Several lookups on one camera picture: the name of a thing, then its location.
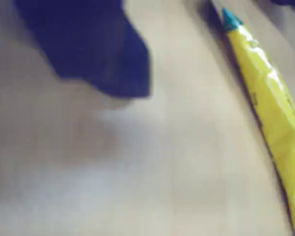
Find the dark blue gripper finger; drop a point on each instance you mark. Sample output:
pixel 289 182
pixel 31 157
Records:
pixel 93 44
pixel 292 2

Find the yellow instant coffee stick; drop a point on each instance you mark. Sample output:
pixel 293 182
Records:
pixel 268 98

